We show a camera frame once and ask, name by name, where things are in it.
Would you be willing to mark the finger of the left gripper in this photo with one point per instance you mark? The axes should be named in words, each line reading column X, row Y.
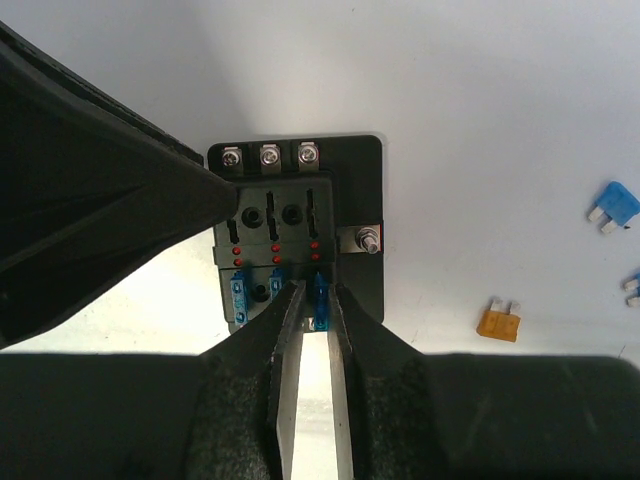
column 90, row 191

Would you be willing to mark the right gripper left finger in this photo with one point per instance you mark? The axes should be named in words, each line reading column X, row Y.
column 244, row 421

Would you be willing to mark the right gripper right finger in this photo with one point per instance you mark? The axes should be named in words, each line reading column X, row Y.
column 383, row 411

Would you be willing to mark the blue blade fuse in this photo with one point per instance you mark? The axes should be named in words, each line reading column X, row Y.
column 615, row 203
column 320, row 303
column 631, row 286

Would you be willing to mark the black fuse box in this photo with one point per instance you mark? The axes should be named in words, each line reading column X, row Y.
column 304, row 205

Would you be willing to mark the blue inserted fuse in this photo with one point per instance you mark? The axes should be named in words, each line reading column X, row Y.
column 276, row 282
column 239, row 298

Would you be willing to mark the orange blade fuse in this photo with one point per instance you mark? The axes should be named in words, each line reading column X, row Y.
column 500, row 322

